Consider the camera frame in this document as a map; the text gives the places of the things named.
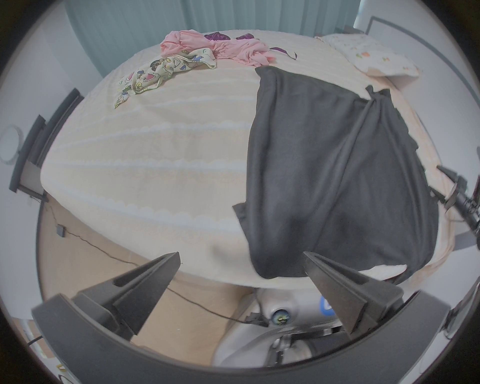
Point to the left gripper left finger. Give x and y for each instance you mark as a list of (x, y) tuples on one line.
[(138, 292)]

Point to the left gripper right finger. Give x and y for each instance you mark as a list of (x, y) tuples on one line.
[(348, 296)]

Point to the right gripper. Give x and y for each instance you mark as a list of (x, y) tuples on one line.
[(463, 202)]

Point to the black T-shirt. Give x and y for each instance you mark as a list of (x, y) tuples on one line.
[(330, 168)]

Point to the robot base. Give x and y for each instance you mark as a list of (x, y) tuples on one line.
[(243, 337)]

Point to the bed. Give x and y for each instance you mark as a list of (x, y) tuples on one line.
[(150, 168)]

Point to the white printed pillow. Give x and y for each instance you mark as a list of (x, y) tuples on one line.
[(375, 54)]

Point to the white printed garment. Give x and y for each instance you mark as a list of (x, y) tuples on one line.
[(157, 71)]

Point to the pink garment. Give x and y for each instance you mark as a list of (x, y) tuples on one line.
[(240, 50)]

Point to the purple garment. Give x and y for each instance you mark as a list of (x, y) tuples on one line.
[(217, 36)]

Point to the blue-green curtain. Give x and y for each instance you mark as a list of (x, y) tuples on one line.
[(150, 22)]

